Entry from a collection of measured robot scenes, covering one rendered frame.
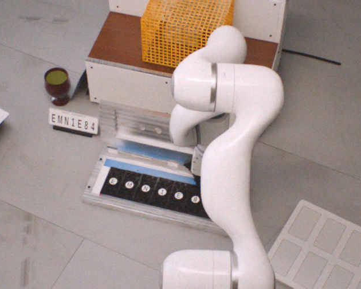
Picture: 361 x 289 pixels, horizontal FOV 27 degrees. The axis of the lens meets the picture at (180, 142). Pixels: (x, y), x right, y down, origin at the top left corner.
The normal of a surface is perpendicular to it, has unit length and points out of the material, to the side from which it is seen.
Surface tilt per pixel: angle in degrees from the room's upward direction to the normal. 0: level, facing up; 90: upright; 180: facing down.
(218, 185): 42
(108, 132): 83
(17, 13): 0
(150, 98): 90
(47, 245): 0
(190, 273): 18
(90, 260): 0
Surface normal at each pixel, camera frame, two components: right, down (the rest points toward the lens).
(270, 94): 0.20, -0.05
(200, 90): -0.04, 0.27
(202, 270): 0.04, -0.45
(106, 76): -0.26, 0.76
